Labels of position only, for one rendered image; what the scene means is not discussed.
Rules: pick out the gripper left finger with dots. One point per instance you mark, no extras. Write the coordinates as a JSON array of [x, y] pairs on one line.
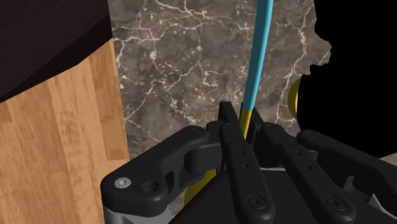
[[161, 167]]

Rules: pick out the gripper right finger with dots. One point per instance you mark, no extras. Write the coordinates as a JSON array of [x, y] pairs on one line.
[[313, 173]]

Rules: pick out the blue and yellow thin tool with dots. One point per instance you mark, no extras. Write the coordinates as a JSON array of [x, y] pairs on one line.
[[259, 56]]

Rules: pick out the yellow round thing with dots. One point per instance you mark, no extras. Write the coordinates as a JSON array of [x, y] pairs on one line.
[[292, 97]]

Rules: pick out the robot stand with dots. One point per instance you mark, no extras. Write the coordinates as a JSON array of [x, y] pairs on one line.
[[46, 34]]

